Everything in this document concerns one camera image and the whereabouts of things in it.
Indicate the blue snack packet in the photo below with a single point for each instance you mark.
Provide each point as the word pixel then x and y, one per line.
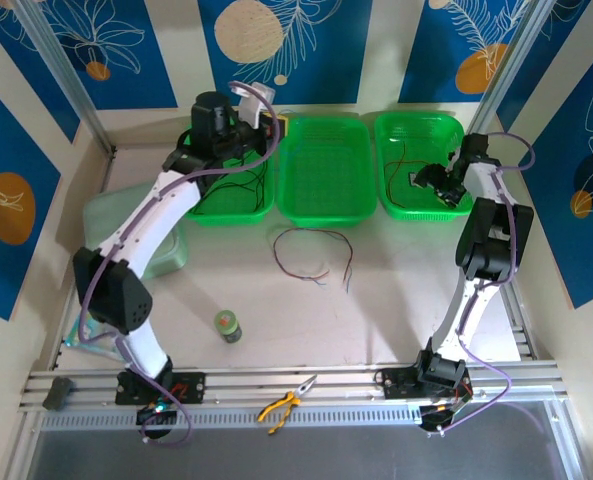
pixel 96 345

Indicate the grey metal sheet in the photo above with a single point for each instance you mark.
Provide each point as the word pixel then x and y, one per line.
pixel 301 457

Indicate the small labelled module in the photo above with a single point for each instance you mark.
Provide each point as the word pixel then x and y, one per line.
pixel 416 180

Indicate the small black control board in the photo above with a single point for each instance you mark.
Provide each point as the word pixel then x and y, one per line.
pixel 156 412
pixel 436 417

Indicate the aluminium corner post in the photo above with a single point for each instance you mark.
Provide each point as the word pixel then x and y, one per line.
pixel 513 50
pixel 51 55

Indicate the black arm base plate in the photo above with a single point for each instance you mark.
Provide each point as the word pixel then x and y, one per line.
pixel 396 384
pixel 191 387

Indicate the grey block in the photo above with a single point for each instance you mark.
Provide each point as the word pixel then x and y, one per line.
pixel 58 394

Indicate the aluminium rail frame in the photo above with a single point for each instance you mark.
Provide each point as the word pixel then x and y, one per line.
pixel 236 381

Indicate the aluminium side rail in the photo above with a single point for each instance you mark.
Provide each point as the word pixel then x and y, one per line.
pixel 521 330

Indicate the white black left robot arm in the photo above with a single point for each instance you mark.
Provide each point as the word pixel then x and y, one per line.
pixel 146 235

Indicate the pale green lidded container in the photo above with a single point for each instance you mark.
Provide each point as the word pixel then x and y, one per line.
pixel 101 215

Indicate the small green jar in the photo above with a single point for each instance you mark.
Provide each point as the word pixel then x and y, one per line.
pixel 227 326

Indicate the green plastic mesh basket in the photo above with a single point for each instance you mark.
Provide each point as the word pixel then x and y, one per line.
pixel 421 135
pixel 326 170
pixel 226 207

